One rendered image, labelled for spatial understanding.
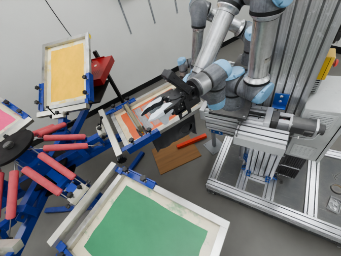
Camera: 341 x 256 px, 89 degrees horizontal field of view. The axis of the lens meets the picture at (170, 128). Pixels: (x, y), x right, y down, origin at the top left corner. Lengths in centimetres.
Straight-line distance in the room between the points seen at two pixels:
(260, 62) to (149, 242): 105
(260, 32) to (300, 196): 159
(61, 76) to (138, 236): 178
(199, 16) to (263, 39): 59
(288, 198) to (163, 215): 127
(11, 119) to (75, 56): 92
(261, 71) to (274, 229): 160
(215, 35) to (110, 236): 118
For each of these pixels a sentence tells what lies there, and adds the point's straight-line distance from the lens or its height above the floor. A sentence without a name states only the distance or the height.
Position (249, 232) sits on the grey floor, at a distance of 208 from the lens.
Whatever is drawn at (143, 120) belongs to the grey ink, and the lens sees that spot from 163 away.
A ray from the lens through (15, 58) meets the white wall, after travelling 346.
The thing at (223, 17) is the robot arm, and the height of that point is 178.
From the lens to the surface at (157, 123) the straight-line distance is 156.
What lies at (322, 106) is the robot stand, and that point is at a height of 123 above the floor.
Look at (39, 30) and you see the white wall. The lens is 334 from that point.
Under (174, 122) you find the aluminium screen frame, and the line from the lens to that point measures 147.
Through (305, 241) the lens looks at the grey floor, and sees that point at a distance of 218.
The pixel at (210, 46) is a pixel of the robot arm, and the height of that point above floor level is 170.
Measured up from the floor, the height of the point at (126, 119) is 96.
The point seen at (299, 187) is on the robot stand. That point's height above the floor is 21.
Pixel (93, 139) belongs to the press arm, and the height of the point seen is 104.
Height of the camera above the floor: 202
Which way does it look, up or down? 46 degrees down
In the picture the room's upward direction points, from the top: 19 degrees counter-clockwise
